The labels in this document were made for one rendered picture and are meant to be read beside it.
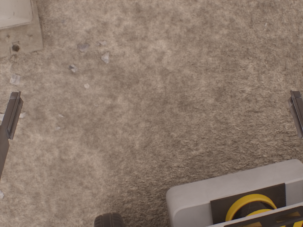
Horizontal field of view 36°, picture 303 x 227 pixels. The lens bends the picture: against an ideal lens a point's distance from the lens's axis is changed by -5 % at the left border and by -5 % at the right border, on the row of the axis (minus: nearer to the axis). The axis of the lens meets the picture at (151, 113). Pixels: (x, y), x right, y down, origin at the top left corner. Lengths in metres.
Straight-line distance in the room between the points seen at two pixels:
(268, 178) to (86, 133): 0.33
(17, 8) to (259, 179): 0.49
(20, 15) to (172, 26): 0.27
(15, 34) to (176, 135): 0.34
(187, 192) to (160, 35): 0.27
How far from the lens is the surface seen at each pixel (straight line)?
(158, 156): 0.88
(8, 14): 0.65
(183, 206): 0.79
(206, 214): 0.80
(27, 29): 0.81
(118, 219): 0.83
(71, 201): 0.92
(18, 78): 0.84
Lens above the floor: 0.81
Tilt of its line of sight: 71 degrees down
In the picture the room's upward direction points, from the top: 159 degrees clockwise
